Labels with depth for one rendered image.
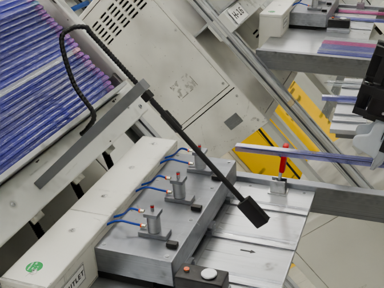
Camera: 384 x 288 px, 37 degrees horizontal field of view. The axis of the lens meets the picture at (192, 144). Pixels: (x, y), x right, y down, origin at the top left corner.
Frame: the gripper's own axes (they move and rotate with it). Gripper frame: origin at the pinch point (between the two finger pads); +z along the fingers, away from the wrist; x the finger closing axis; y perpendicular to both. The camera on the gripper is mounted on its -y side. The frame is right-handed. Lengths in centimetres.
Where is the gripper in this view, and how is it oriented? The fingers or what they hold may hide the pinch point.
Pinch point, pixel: (378, 162)
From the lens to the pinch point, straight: 103.6
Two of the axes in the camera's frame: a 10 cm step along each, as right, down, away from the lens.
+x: -3.5, 4.3, -8.3
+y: -9.2, -3.3, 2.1
